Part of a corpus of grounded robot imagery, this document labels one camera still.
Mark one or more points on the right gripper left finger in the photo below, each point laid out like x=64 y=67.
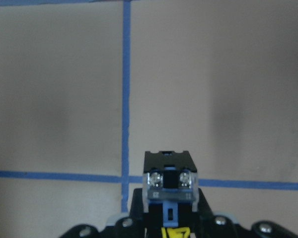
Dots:
x=136 y=224

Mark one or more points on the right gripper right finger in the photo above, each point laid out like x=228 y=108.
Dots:
x=207 y=224

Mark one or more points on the yellow push button switch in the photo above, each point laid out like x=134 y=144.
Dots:
x=170 y=192

